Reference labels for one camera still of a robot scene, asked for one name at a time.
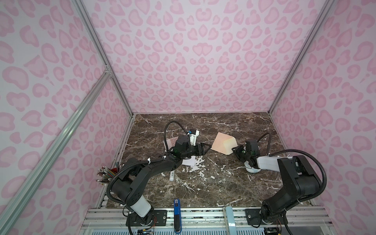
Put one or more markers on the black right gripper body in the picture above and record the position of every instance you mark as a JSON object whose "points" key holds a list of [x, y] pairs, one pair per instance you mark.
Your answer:
{"points": [[243, 154]]}

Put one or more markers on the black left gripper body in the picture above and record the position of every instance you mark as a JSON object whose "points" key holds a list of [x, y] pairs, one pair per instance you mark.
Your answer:
{"points": [[192, 151]]}

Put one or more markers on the white letter paper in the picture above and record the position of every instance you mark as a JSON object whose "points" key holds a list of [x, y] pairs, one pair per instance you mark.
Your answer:
{"points": [[189, 162]]}

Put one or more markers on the peach pink envelope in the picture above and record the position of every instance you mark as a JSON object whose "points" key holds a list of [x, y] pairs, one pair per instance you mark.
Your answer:
{"points": [[224, 144]]}

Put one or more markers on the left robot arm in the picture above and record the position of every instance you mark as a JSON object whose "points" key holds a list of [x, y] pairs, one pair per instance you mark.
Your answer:
{"points": [[128, 185]]}

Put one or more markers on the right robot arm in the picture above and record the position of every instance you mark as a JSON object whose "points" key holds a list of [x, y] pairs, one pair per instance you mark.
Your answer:
{"points": [[303, 177]]}

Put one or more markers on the pink desk calculator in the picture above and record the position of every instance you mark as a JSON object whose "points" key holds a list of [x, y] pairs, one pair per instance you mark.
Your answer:
{"points": [[169, 143]]}

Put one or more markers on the white round clock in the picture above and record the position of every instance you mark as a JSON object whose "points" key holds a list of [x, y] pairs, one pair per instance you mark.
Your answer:
{"points": [[250, 169]]}

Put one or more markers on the white glue stick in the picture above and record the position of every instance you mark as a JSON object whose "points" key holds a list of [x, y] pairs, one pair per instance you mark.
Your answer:
{"points": [[171, 178]]}

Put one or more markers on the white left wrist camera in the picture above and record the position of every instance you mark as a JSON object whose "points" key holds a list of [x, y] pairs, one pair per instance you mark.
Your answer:
{"points": [[193, 134]]}

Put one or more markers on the blue black tool on rail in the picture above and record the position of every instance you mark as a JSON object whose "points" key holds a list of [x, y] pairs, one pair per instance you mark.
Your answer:
{"points": [[177, 217]]}

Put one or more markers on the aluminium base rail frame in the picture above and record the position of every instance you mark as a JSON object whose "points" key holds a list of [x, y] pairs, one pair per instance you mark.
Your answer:
{"points": [[218, 221]]}

